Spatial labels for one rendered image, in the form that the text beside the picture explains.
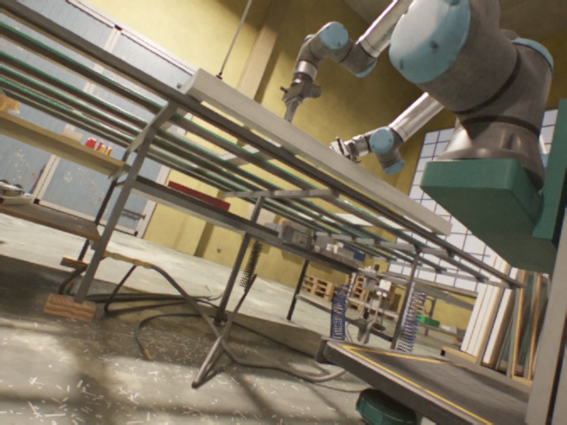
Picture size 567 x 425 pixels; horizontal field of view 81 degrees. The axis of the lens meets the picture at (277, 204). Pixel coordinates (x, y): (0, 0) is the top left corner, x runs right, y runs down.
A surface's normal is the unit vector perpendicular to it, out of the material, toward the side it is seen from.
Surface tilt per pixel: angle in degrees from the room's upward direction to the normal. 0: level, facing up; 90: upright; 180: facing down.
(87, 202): 90
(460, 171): 90
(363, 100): 90
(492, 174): 90
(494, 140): 70
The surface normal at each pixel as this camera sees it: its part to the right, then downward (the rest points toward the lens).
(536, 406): -0.72, -0.36
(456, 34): 0.15, 0.42
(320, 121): 0.51, 0.02
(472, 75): 0.04, 0.69
